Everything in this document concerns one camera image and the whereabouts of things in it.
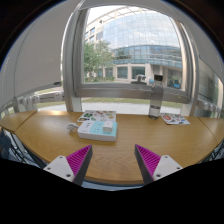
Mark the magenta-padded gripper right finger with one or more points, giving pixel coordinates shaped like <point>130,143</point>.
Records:
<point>166,166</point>

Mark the clear black-capped water bottle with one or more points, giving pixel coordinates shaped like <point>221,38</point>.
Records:
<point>155,100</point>

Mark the sticker sheet with green stickers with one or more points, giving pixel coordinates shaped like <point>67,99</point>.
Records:
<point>96,115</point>

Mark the white and teal power strip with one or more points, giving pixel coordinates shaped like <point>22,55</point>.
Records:
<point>93,131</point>

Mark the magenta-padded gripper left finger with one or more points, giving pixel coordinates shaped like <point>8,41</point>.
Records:
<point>60,166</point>

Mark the white power strip plug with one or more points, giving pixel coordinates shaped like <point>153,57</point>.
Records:
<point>72,128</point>

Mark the grey window frame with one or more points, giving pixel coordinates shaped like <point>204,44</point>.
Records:
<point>78,90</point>

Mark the sticker sheet with red sticker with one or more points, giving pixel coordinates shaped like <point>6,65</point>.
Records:
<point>174,118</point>

